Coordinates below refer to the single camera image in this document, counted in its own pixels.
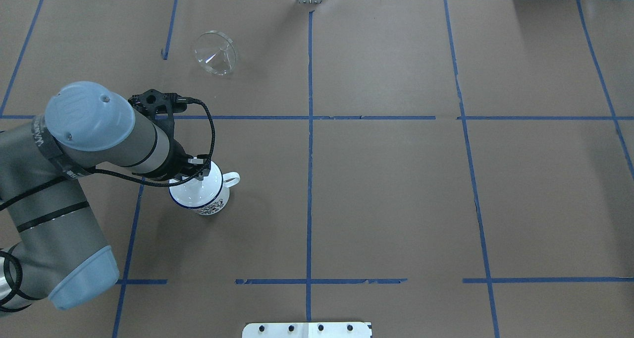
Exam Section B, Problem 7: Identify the black braided cable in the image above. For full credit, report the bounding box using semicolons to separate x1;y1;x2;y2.
0;96;216;313

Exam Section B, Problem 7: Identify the clear plastic funnel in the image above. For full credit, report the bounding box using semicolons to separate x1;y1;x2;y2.
192;30;238;76

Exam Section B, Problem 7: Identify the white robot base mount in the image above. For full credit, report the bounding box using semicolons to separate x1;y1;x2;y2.
242;322;373;338

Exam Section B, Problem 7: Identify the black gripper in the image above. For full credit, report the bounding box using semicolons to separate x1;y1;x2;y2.
171;150;211;181

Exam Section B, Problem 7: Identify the white enamel cup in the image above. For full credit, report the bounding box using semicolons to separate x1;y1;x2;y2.
168;161;241;216

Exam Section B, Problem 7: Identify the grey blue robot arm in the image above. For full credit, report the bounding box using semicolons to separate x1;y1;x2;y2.
0;81;212;316

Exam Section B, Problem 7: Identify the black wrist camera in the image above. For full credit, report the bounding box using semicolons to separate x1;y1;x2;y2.
127;89;186;137

